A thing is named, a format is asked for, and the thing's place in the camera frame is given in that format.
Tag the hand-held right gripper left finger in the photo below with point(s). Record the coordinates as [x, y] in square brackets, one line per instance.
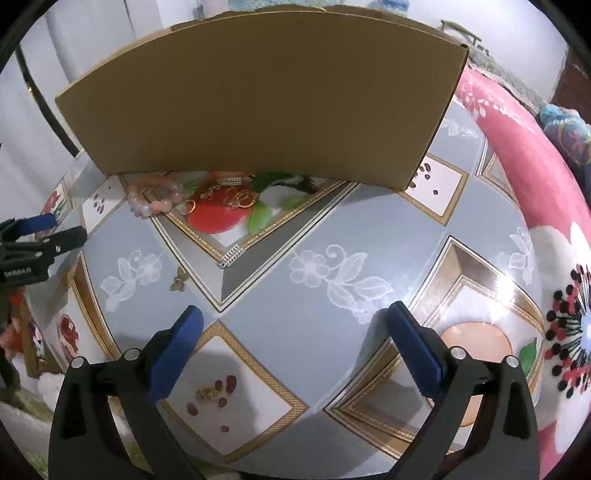
[178, 355]

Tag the fruit print vinyl mat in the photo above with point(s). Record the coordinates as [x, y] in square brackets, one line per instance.
[295, 221]

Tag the pink floral blanket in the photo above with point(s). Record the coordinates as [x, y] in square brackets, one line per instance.
[521, 138]

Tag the gold butterfly brooch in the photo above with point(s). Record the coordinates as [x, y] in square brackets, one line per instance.
[178, 280]

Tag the brown cardboard box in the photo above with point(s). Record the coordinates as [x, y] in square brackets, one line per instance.
[258, 101]

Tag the white curtain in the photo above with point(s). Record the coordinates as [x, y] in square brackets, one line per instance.
[46, 115]

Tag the silver rhinestone hair clip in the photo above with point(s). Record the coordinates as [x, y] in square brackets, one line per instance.
[235, 178]
[232, 255]

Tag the thin black pole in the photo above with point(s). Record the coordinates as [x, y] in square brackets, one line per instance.
[46, 108]

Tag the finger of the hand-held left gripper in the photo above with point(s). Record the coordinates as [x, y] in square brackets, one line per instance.
[39, 222]
[69, 240]

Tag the grey green cushion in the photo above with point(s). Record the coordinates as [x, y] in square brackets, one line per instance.
[498, 64]

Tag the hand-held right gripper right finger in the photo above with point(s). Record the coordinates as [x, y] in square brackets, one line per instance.
[415, 350]

